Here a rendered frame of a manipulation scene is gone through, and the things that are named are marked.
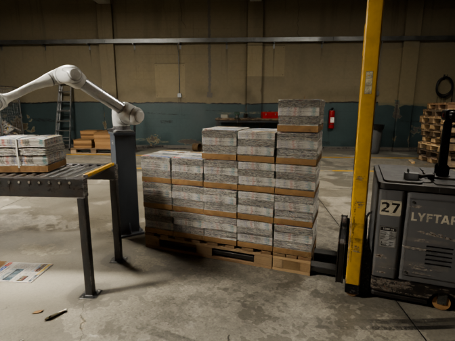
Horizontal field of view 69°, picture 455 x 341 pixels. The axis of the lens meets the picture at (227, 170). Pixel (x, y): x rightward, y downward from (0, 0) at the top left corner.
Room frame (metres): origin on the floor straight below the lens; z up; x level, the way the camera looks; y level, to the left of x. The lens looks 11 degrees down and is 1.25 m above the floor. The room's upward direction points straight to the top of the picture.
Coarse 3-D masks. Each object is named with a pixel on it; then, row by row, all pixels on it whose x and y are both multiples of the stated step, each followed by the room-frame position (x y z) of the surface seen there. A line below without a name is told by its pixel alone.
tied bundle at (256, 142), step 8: (240, 136) 2.47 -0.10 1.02; (248, 136) 2.44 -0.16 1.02; (256, 136) 2.43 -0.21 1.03; (264, 136) 2.40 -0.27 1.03; (272, 136) 2.38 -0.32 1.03; (240, 144) 2.47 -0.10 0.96; (248, 144) 2.45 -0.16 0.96; (256, 144) 2.43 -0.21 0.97; (264, 144) 2.40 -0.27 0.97; (272, 144) 2.38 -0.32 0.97; (240, 152) 2.46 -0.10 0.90; (248, 152) 2.44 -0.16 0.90; (256, 152) 2.42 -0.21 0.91; (264, 152) 2.40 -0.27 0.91; (272, 152) 2.38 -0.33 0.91
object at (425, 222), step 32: (384, 192) 1.97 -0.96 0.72; (416, 192) 1.92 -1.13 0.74; (448, 192) 1.85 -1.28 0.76; (384, 224) 1.97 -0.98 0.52; (416, 224) 1.90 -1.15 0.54; (448, 224) 1.84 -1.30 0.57; (384, 256) 1.96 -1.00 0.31; (416, 256) 1.89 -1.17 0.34; (448, 256) 1.84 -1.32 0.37; (384, 288) 1.95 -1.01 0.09; (416, 288) 1.88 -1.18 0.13; (448, 288) 1.83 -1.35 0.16
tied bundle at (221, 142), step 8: (208, 136) 2.56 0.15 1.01; (216, 136) 2.54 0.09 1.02; (224, 136) 2.52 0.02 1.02; (232, 136) 2.49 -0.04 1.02; (208, 144) 2.56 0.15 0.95; (216, 144) 2.54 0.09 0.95; (224, 144) 2.52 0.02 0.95; (232, 144) 2.50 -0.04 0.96; (208, 152) 2.56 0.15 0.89; (216, 152) 2.53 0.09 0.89; (224, 152) 2.51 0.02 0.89; (232, 152) 2.49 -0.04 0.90
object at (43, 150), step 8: (40, 136) 2.36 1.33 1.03; (48, 136) 2.33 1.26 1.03; (56, 136) 2.36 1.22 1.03; (24, 144) 2.17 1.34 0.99; (32, 144) 2.17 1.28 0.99; (40, 144) 2.18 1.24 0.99; (48, 144) 2.24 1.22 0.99; (56, 144) 2.34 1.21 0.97; (24, 152) 2.18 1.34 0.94; (32, 152) 2.18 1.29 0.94; (40, 152) 2.18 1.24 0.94; (48, 152) 2.21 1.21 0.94; (56, 152) 2.32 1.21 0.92; (64, 152) 2.45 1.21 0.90; (24, 160) 2.18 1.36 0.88; (32, 160) 2.18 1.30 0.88; (40, 160) 2.18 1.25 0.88; (48, 160) 2.19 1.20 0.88; (56, 160) 2.31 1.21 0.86
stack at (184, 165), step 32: (160, 160) 2.72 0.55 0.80; (192, 160) 2.61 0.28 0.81; (224, 160) 2.52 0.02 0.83; (160, 192) 2.72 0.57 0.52; (192, 192) 2.61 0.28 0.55; (224, 192) 2.51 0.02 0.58; (256, 192) 2.43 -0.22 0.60; (160, 224) 2.72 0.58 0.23; (192, 224) 2.62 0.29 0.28; (224, 224) 2.51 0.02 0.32; (256, 224) 2.42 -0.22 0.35; (256, 256) 2.41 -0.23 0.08
